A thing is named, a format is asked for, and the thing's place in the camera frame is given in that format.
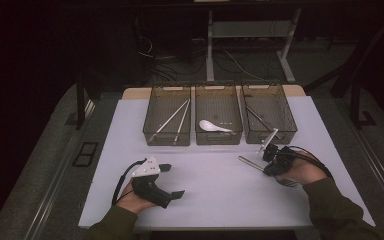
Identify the metal fork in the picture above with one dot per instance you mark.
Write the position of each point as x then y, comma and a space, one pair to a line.
258, 117
250, 162

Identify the white ceramic spoon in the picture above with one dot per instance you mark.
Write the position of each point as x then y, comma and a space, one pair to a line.
208, 125

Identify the white table cover sheet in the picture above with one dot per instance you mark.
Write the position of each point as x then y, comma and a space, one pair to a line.
220, 203

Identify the grey mesh plastic basket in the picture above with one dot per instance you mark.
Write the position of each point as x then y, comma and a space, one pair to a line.
218, 106
273, 106
163, 110

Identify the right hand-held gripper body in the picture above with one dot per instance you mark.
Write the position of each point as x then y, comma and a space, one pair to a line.
281, 160

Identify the person's left hand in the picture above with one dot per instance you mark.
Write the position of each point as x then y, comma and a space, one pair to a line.
133, 201

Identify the black metal stand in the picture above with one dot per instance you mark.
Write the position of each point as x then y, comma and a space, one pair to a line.
356, 106

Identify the white metal table frame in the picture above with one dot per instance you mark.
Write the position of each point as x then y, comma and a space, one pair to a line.
210, 50

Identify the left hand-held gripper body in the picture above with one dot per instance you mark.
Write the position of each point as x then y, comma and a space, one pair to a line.
150, 191

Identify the aluminium rail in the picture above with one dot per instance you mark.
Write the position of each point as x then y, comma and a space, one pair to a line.
376, 173
51, 190

